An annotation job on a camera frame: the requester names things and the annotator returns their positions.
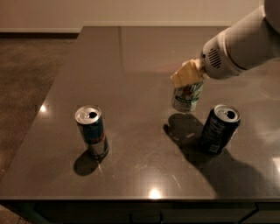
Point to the blue silver Red Bull can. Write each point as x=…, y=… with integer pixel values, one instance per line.
x=90, y=123

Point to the white green 7up can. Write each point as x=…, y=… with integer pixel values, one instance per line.
x=185, y=98

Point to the dark blue Pepsi can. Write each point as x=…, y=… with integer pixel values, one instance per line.
x=221, y=124

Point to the white gripper with vents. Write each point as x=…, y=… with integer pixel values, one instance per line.
x=215, y=60

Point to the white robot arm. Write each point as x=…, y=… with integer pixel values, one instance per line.
x=249, y=43

